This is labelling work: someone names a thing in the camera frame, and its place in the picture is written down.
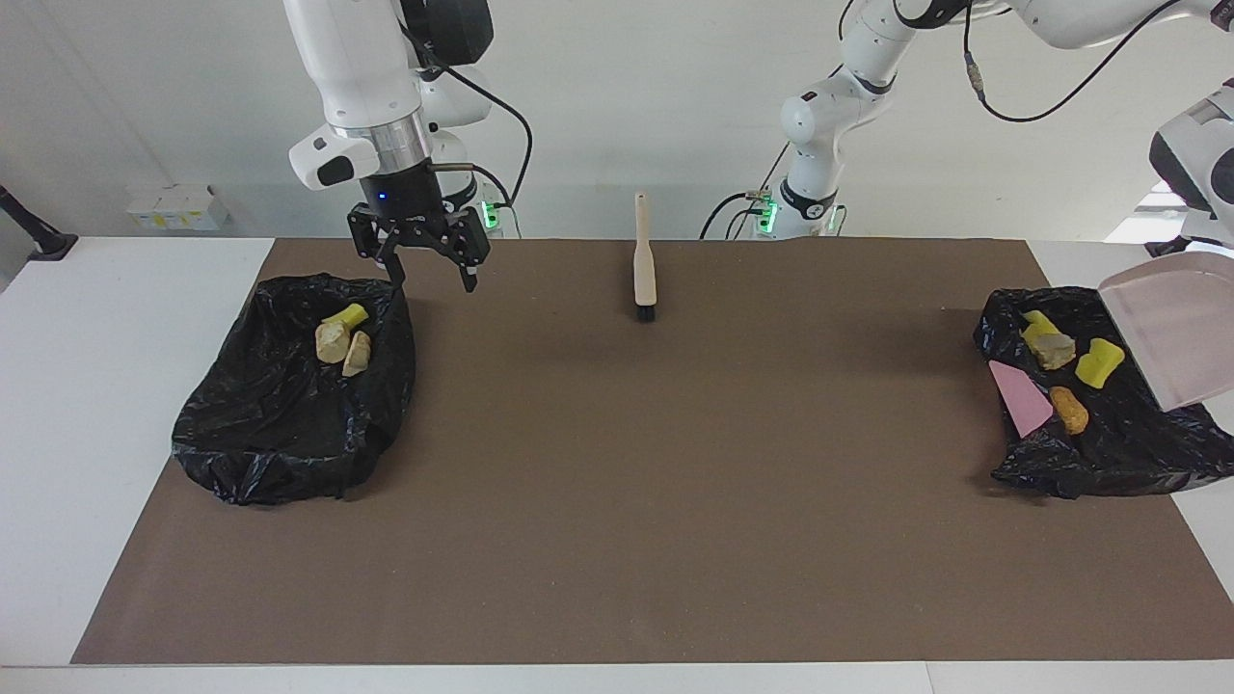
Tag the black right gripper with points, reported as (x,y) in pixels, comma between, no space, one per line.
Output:
(415,217)

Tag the yellow sponge piece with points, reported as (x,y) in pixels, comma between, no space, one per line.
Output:
(1037,325)
(1099,363)
(347,315)

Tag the beige sponge chunk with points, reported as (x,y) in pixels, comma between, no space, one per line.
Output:
(331,342)

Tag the beige hand brush black bristles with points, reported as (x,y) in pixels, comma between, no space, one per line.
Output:
(644,275)

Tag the beige plastic dustpan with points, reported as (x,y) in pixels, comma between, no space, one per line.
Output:
(1171,328)

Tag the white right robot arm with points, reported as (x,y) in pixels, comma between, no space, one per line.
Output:
(366,77)

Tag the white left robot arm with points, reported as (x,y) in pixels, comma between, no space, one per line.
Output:
(868,87)

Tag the black trash bag bin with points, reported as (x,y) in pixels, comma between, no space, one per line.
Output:
(289,434)

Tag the black trash bag over pink bin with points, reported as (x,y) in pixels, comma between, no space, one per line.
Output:
(1118,443)

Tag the black clamp stand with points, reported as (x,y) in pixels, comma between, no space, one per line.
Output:
(43,241)
(1171,247)

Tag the brown table mat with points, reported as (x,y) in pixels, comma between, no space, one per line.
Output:
(675,578)

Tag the pink sheet in bag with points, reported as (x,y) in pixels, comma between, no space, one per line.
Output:
(1022,403)

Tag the white wall socket box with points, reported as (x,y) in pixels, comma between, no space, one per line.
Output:
(176,207)

